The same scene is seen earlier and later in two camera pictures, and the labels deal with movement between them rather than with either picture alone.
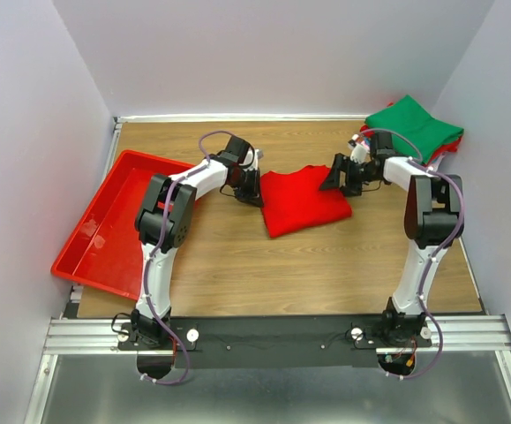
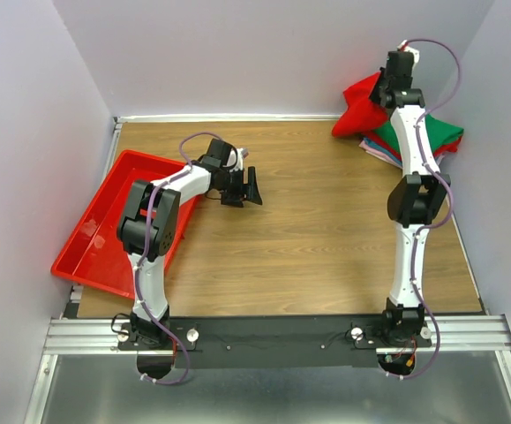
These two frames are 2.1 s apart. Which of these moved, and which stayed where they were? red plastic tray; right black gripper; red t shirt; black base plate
Moved: red t shirt; right black gripper
Stayed: red plastic tray; black base plate
